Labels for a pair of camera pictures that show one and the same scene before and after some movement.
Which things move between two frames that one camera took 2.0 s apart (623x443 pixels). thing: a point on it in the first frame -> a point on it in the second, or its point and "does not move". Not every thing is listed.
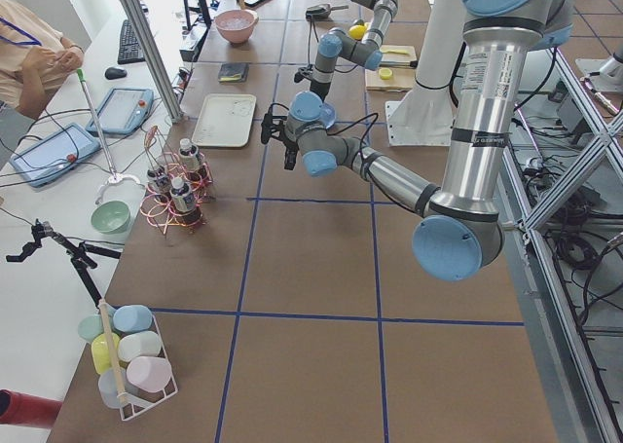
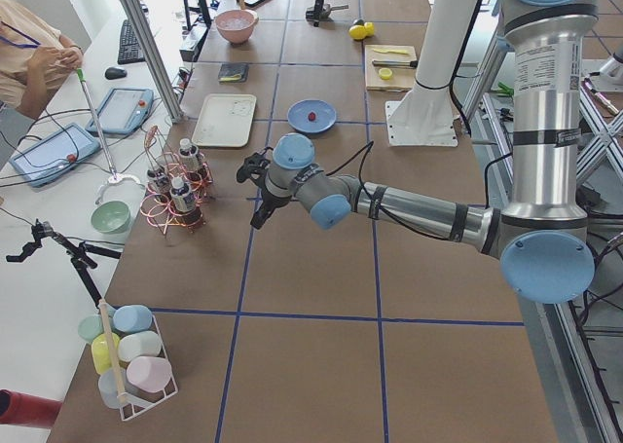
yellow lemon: x=357 y=31 does not move
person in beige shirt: x=35 y=58 does not move
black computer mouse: x=115 y=73 does not move
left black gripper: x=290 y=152 -> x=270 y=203
